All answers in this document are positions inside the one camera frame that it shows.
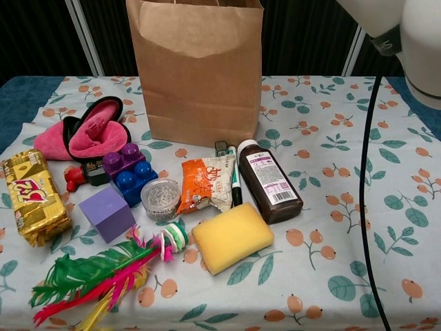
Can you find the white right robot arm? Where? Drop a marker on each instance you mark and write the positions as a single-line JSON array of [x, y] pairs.
[[423, 51]]

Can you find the orange snack packet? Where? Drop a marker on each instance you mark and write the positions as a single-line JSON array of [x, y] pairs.
[[206, 182]]

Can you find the clear tub of clips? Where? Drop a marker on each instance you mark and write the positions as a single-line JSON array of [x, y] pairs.
[[160, 200]]

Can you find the brown paper bag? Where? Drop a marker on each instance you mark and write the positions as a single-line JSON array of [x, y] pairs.
[[196, 86]]

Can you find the small black clip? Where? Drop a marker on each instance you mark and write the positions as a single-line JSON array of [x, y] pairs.
[[221, 148]]

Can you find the green white marker pen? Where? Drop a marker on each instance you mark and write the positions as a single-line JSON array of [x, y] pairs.
[[237, 193]]

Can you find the brown liquid bottle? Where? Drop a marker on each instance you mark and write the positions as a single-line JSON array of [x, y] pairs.
[[268, 182]]

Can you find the yellow sponge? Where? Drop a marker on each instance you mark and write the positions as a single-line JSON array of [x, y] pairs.
[[231, 238]]

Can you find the purple blue toy block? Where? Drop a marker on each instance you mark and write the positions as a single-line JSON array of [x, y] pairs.
[[132, 179]]

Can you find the purple foam cube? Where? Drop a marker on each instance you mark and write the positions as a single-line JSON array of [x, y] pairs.
[[107, 213]]

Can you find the black bottle red cap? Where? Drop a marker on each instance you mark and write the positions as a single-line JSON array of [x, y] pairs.
[[96, 172]]

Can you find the pink cloth black trim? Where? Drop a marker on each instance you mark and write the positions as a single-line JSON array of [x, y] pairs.
[[93, 138]]

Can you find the floral print tablecloth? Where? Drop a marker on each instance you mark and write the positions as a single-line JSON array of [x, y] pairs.
[[241, 303]]

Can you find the colourful feather shuttlecock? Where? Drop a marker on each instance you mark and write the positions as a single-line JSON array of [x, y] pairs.
[[103, 269]]

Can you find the gold foil biscuit pack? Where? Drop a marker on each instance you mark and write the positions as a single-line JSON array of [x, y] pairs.
[[34, 196]]

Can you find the blue table cover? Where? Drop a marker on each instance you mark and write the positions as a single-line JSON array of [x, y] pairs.
[[20, 103]]

